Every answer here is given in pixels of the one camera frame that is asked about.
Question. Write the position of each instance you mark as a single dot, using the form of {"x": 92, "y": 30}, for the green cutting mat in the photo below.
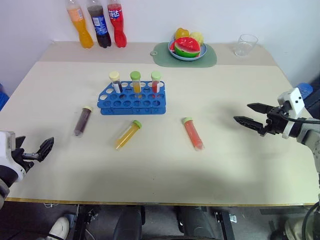
{"x": 162, "y": 58}

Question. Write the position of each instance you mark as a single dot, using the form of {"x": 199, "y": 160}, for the clear plastic cup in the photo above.
{"x": 245, "y": 46}

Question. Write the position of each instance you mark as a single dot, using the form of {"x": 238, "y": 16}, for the small red toy fruit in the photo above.
{"x": 172, "y": 46}

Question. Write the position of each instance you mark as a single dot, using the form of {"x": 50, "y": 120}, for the yellow toy lemon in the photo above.
{"x": 197, "y": 37}

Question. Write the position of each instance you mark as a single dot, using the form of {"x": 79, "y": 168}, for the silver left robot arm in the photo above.
{"x": 5, "y": 182}

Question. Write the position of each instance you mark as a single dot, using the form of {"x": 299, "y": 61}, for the light blue bowl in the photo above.
{"x": 203, "y": 50}

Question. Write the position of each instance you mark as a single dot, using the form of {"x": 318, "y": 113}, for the orange soda bottle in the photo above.
{"x": 84, "y": 37}

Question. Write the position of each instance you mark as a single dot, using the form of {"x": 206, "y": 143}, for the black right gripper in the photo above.
{"x": 275, "y": 122}

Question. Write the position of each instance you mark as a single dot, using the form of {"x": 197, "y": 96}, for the black table frame leg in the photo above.
{"x": 81, "y": 222}
{"x": 226, "y": 225}

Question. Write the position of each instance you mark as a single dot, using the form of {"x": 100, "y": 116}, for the blue test tube rack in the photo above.
{"x": 130, "y": 108}

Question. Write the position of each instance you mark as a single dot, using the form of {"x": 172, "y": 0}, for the orange-yellow toy fruit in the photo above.
{"x": 181, "y": 33}

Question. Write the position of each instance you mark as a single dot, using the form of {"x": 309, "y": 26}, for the dark liquid tube yellow cap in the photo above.
{"x": 115, "y": 76}

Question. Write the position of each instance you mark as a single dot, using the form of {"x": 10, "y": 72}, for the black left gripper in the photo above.
{"x": 21, "y": 158}

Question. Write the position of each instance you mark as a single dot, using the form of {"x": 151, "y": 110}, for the red soda bottle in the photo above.
{"x": 119, "y": 35}

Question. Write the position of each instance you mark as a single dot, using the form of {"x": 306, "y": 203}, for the black bag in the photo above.
{"x": 313, "y": 102}

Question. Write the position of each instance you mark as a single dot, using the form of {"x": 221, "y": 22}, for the blue plastic chair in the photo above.
{"x": 3, "y": 100}

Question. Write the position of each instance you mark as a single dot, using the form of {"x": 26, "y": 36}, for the toy watermelon slice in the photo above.
{"x": 187, "y": 47}

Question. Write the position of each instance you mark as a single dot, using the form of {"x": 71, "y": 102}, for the blue plastic stool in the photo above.
{"x": 305, "y": 90}

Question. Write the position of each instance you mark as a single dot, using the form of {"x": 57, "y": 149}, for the purple liquid tube yellow cap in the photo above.
{"x": 82, "y": 122}

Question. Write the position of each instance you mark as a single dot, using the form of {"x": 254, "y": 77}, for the orange liquid tube green cap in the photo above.
{"x": 127, "y": 136}
{"x": 135, "y": 76}

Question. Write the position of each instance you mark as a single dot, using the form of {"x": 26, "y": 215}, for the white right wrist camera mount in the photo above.
{"x": 296, "y": 100}

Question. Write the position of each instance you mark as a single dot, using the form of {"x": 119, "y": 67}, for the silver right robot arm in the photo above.
{"x": 310, "y": 135}

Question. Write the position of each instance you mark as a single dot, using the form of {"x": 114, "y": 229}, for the red liquid tube green cap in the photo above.
{"x": 193, "y": 133}
{"x": 155, "y": 76}

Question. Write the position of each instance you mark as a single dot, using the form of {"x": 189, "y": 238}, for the cola bottle blue label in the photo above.
{"x": 101, "y": 25}

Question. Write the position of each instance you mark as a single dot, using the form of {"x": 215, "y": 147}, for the dark rounded shape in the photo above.
{"x": 197, "y": 223}

